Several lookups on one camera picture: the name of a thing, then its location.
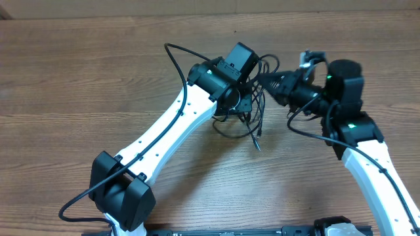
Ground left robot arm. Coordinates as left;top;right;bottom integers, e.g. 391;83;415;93
89;43;259;235

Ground black usb cable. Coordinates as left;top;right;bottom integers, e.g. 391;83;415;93
211;54;281;152

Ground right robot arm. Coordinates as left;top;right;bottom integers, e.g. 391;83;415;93
255;56;419;235

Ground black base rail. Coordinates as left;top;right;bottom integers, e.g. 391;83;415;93
81;225;373;236

